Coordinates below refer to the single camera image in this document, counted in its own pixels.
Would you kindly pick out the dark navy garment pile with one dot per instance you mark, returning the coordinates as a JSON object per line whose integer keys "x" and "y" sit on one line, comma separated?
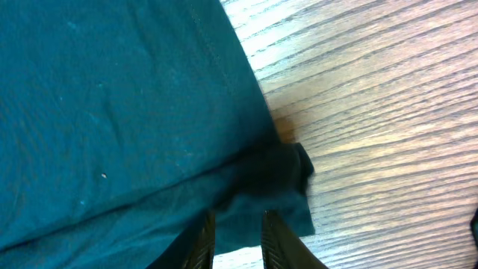
{"x": 474, "y": 227}

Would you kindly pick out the dark navy t-shirt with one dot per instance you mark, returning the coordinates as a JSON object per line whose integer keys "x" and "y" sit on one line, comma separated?
{"x": 121, "y": 122}

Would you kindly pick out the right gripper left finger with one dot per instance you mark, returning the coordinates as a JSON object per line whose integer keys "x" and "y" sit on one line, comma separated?
{"x": 199, "y": 243}

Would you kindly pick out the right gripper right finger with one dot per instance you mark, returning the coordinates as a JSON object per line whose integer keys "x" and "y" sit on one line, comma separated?
{"x": 282, "y": 249}

